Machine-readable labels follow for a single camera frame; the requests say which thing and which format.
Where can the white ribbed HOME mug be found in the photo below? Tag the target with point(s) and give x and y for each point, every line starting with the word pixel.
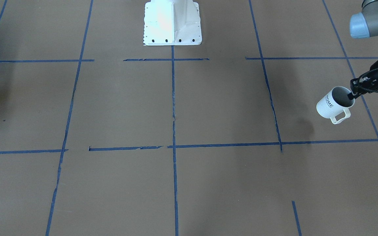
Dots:
pixel 336 104

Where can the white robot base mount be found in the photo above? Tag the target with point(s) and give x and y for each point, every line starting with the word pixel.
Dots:
pixel 172 22

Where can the brown paper table cover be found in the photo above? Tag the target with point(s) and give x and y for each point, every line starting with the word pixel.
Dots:
pixel 101 135

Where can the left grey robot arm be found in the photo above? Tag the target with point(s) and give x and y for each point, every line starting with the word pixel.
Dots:
pixel 364 25

